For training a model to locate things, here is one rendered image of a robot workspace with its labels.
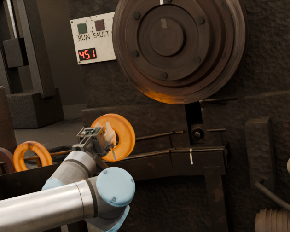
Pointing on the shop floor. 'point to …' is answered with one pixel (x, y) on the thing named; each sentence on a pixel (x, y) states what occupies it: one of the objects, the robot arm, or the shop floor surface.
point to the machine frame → (209, 123)
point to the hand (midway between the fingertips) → (110, 131)
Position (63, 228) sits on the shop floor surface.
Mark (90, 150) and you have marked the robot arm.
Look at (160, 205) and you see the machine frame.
